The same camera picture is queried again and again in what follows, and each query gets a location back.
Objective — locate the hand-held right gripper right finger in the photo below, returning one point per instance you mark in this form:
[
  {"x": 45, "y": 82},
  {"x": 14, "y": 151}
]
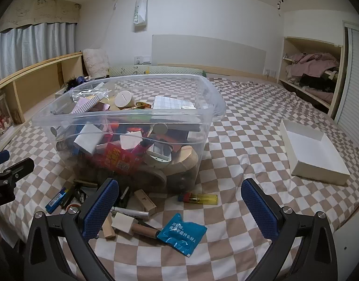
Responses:
[{"x": 257, "y": 207}]

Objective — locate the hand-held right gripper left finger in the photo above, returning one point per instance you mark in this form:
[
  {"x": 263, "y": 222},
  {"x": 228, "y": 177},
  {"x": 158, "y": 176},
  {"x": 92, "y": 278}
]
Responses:
[{"x": 100, "y": 207}]

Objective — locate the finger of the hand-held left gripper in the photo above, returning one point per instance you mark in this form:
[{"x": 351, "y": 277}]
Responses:
[
  {"x": 0, "y": 158},
  {"x": 18, "y": 168}
]

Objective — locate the white-headed wooden mallet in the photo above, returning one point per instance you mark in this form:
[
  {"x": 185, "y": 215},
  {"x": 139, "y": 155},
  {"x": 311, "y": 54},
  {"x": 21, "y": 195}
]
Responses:
[{"x": 123, "y": 222}]

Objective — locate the blue sachet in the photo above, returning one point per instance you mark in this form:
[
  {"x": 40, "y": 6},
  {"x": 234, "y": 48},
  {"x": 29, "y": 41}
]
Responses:
[{"x": 182, "y": 234}]

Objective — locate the clear plastic container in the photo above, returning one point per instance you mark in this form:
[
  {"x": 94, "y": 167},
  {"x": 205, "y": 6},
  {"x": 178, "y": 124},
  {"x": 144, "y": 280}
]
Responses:
[{"x": 214, "y": 102}]

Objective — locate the small wooden block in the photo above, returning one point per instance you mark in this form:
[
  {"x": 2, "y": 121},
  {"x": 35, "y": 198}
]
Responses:
[{"x": 109, "y": 231}]

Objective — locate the white tube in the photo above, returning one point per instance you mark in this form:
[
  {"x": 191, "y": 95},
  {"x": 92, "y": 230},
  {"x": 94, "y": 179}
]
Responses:
[{"x": 129, "y": 212}]

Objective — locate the framed picture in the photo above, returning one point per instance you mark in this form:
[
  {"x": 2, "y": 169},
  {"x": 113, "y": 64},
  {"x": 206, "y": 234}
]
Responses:
[{"x": 0, "y": 120}]

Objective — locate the light wooden block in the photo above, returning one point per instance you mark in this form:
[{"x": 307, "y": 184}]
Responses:
[{"x": 144, "y": 202}]

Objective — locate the blue lighter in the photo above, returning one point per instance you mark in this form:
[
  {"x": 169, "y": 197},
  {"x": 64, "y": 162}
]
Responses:
[{"x": 56, "y": 201}]

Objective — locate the red packet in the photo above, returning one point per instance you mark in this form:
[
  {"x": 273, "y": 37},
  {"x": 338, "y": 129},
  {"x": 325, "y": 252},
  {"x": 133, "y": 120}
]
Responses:
[{"x": 118, "y": 159}]

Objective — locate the yellow lighter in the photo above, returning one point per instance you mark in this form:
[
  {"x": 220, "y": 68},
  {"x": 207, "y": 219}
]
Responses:
[{"x": 202, "y": 199}]

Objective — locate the white carton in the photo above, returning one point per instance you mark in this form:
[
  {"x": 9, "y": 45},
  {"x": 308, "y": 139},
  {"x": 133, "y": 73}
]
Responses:
[{"x": 88, "y": 139}]

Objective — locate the white shallow box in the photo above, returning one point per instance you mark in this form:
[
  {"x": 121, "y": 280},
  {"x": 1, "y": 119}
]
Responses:
[{"x": 314, "y": 155}]

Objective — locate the wooden shelf unit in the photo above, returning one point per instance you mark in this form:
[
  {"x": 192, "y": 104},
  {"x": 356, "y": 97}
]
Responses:
[{"x": 36, "y": 87}]

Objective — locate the white box of odds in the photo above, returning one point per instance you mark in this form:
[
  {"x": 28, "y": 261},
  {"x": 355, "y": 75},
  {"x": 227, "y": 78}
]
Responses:
[{"x": 60, "y": 93}]

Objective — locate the round wooden box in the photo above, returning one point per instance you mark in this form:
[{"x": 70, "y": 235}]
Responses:
[{"x": 185, "y": 158}]

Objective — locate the white ridged comb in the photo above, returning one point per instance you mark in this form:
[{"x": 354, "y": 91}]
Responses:
[{"x": 88, "y": 104}]

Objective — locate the white cylinder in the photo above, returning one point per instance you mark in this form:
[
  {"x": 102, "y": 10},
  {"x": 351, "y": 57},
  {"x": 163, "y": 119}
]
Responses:
[{"x": 123, "y": 99}]

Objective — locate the grey curtain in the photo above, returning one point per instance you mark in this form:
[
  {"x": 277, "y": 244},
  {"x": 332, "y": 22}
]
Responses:
[{"x": 36, "y": 44}]

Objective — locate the white oval case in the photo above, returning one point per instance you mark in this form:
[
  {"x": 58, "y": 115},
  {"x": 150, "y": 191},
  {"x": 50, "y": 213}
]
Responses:
[{"x": 188, "y": 106}]

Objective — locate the white checked box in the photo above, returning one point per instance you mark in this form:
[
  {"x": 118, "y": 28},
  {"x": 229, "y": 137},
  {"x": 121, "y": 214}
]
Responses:
[{"x": 170, "y": 102}]

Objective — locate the fluffy white pillow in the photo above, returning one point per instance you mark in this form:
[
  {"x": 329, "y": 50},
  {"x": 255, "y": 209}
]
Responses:
[{"x": 94, "y": 61}]

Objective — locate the green bolster pillow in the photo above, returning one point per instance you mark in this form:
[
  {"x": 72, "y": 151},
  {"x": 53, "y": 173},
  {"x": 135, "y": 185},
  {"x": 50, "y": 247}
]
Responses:
[{"x": 123, "y": 70}]

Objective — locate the wooden wardrobe shelf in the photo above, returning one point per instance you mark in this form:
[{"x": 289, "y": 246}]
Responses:
[{"x": 281, "y": 61}]

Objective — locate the beige printed valance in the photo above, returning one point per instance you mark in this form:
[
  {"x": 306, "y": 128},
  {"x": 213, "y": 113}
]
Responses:
[{"x": 36, "y": 10}]

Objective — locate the pile of clothes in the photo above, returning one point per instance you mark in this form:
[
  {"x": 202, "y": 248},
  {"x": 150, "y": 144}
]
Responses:
[{"x": 311, "y": 64}]

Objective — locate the white louvered door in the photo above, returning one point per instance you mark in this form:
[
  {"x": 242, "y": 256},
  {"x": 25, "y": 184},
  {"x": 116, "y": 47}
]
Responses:
[{"x": 355, "y": 79}]

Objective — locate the grey headboard panel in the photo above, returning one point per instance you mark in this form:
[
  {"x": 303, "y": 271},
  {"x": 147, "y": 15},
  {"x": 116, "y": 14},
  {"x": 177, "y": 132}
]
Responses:
[{"x": 208, "y": 52}]

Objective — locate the white hanging paper bag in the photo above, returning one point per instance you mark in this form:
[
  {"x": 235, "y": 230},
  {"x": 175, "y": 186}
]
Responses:
[{"x": 140, "y": 11}]

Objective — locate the white wall switch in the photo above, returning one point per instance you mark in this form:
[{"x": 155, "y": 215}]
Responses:
[{"x": 142, "y": 60}]

